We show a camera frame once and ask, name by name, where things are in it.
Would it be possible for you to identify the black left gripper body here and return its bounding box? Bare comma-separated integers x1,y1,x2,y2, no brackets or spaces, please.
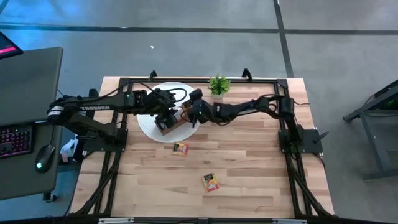
146,88,178,118

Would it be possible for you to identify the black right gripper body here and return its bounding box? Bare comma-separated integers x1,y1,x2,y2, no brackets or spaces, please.
186,88,206,128

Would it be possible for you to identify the wooden tea organizer box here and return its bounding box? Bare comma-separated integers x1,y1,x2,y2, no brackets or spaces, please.
158,102,190,137

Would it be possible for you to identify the white round plate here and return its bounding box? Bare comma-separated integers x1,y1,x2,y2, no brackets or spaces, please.
136,81,201,144

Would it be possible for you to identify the green plant in white pot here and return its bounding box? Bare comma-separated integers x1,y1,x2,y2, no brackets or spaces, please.
207,73,232,100

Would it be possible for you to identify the white plastic bag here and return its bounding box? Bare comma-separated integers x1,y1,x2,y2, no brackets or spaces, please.
58,138,80,164

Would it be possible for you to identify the black computer mouse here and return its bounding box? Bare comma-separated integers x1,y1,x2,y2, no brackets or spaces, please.
34,144,57,174

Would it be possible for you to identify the grey desk top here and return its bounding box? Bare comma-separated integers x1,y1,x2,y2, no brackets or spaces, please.
0,46,64,127

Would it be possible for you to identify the backlit black keyboard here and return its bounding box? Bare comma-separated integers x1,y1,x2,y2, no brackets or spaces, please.
0,124,34,160

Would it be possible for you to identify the grey keyboard shelf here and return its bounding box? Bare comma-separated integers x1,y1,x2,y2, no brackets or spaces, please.
0,119,64,202

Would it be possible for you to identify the monitor with pink screen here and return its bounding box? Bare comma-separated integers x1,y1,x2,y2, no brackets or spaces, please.
0,30,24,60

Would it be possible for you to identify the grey metal stand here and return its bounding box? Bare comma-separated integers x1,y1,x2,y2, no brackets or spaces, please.
342,79,398,183

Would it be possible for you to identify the black metal table frame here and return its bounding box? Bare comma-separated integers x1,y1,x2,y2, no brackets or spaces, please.
70,68,336,224

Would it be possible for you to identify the silver aluminium rail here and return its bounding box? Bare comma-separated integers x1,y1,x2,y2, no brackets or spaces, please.
98,217,134,224
272,218,308,224

